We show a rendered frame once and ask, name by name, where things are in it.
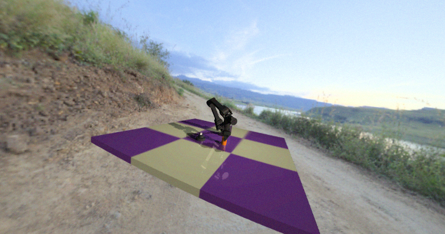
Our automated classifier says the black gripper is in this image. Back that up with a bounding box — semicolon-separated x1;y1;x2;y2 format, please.
221;122;231;142

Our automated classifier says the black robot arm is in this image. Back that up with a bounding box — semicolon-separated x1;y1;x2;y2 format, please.
207;98;237;131

